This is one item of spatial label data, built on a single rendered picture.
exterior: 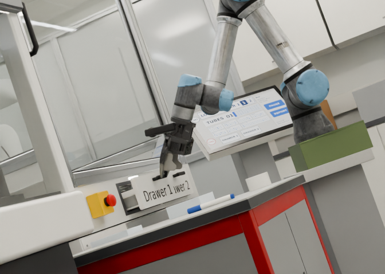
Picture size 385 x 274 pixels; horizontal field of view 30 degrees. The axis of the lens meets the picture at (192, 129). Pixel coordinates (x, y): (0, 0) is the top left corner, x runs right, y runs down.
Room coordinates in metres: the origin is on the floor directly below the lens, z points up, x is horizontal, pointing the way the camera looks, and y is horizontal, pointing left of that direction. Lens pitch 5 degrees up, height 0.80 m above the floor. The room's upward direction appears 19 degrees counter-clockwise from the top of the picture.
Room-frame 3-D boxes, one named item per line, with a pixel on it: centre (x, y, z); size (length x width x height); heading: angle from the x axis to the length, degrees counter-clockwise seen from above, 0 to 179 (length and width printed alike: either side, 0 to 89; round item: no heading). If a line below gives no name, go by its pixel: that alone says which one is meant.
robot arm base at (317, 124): (2.62, -0.41, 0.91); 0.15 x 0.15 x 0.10
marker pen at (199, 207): (1.98, 0.02, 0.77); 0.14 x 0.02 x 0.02; 76
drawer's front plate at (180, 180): (2.83, 0.14, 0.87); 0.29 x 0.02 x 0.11; 160
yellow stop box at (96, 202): (2.21, 0.34, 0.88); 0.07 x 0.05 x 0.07; 160
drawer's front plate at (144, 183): (2.51, 0.19, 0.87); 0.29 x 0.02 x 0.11; 160
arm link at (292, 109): (2.61, -0.41, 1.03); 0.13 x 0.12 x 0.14; 7
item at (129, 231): (2.06, 0.30, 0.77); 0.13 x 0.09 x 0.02; 66
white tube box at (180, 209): (2.17, 0.08, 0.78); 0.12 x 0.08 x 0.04; 59
